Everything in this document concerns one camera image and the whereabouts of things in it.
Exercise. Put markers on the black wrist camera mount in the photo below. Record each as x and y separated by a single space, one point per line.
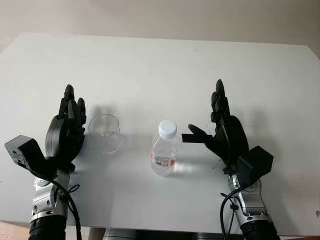
257 162
25 152

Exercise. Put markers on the clear glass cup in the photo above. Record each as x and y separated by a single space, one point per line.
107 143

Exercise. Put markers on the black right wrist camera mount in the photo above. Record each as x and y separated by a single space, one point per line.
257 162

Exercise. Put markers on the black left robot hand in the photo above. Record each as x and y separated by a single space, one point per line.
62 140

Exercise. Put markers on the black robot torso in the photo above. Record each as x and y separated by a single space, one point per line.
150 236

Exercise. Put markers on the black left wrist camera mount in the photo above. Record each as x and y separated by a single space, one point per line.
25 152

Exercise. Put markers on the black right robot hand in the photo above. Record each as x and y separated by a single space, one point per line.
232 140

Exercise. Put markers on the clear plastic water bottle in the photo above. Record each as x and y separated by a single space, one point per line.
165 150

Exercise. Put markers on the black tape strip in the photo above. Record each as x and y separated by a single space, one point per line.
187 138

